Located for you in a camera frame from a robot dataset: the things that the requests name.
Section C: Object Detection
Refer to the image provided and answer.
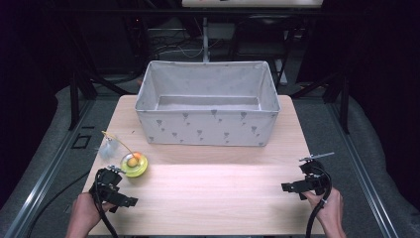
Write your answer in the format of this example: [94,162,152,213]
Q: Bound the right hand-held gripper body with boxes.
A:
[298,151,336,201]

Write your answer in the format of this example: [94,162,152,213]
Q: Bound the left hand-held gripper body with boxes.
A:
[93,165,128,214]

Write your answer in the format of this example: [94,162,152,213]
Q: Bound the yellow-green feather cat toy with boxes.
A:
[98,130,150,179]

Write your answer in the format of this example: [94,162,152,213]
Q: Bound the grey printed fabric storage box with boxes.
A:
[135,59,282,148]

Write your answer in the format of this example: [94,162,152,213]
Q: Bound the person's right hand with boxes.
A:
[301,187,345,232]

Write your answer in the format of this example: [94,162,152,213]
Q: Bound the person's left hand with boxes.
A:
[68,191,117,234]

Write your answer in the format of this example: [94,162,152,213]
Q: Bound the black metal stand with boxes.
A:
[290,70,352,135]
[66,68,133,132]

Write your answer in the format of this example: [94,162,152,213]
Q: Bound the black office chair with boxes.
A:
[230,14,289,87]

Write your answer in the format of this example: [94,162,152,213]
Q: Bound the white background table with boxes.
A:
[181,0,324,63]

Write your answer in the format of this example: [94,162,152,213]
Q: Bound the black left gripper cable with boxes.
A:
[92,170,119,238]

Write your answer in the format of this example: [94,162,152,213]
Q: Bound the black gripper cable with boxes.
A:
[92,170,119,238]
[304,164,333,238]

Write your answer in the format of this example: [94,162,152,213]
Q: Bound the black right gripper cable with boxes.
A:
[304,164,333,238]

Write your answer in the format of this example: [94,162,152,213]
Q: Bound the grey metal floor rail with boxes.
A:
[3,98,97,238]
[326,102,401,238]

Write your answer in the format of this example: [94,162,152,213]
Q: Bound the black floor cable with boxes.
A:
[25,170,92,238]

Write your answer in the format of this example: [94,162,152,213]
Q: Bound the tangle of background cables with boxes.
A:
[153,34,206,60]

